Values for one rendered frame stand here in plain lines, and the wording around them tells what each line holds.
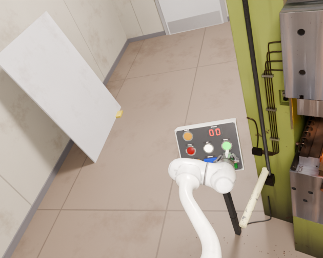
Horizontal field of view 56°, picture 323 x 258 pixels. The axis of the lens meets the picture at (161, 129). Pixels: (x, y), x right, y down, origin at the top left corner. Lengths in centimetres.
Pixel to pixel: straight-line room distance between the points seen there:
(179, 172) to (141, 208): 173
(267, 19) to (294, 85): 31
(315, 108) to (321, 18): 41
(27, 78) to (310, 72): 267
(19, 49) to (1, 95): 50
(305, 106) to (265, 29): 38
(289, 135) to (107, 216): 194
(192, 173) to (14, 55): 248
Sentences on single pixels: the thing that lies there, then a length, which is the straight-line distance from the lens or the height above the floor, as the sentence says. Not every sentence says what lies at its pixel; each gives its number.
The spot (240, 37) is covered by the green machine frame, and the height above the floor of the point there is 159.
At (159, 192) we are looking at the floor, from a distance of 302.
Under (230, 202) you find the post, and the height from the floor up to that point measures 46.
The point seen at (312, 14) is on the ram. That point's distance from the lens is 124.
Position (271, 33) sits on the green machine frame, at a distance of 148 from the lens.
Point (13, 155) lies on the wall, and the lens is 348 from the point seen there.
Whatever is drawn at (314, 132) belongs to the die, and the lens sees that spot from 185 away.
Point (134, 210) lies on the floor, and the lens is 301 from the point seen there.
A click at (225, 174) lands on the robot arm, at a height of 131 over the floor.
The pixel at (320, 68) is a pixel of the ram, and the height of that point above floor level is 153.
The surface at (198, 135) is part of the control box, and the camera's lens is 168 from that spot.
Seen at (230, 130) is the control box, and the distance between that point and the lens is 165.
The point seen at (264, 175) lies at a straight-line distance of 209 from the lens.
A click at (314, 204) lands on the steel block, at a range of 194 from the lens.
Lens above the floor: 229
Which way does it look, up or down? 39 degrees down
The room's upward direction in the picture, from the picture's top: 24 degrees counter-clockwise
